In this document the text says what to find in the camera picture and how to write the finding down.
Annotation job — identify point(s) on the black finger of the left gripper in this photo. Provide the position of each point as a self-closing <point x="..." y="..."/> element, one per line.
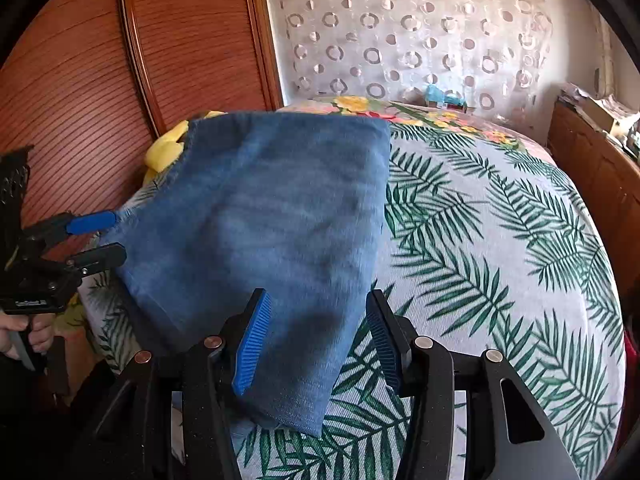
<point x="97" y="260"/>

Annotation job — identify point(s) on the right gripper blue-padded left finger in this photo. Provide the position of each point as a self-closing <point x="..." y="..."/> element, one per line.
<point x="168" y="418"/>

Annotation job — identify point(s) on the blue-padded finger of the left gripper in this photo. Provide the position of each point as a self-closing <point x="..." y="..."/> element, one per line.
<point x="80" y="223"/>

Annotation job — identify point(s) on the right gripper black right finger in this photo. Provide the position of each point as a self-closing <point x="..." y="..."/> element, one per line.
<point x="508" y="436"/>

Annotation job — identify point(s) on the blue denim jeans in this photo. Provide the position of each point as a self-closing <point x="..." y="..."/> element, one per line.
<point x="288" y="202"/>

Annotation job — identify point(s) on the yellow Pikachu plush toy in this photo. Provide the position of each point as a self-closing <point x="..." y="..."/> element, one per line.
<point x="169" y="146"/>

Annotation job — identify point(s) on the wooden slatted wardrobe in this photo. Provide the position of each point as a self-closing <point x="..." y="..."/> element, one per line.
<point x="89" y="85"/>

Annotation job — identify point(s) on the wooden cabinet sideboard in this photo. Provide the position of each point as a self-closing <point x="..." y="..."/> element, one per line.
<point x="608" y="182"/>

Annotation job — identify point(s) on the floral blanket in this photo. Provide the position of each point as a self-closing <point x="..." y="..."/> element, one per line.
<point x="415" y="115"/>

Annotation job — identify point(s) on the cardboard box on cabinet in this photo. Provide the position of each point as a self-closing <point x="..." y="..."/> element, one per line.
<point x="599" y="115"/>

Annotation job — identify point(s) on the blue item on box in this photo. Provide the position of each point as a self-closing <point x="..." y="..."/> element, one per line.
<point x="434" y="97"/>

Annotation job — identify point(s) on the cream side curtain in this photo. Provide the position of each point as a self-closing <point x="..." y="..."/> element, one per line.
<point x="607" y="66"/>

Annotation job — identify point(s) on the white circle-pattern curtain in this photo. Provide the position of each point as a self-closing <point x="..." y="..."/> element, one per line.
<point x="489" y="52"/>

